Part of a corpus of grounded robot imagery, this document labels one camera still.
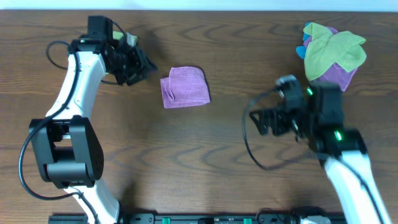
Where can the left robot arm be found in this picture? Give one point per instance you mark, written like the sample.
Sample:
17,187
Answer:
67,150

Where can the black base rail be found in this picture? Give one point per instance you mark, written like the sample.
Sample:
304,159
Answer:
149,218

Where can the purple microfiber cloth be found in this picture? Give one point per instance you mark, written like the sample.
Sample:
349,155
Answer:
184,87

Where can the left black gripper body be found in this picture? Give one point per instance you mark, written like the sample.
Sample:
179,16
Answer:
134,66

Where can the crumpled green cloth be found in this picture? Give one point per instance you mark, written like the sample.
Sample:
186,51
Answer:
326,48

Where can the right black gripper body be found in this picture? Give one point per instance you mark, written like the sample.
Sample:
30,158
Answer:
298,122

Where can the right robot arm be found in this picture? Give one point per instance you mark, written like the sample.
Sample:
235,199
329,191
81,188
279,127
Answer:
316,114

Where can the blue cloth in pile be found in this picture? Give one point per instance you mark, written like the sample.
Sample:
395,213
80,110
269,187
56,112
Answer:
301,49

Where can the crumpled purple cloth in pile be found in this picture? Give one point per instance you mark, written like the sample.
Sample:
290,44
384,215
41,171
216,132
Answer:
335,74

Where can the folded green cloth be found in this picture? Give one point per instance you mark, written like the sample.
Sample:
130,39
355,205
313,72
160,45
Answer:
118,36

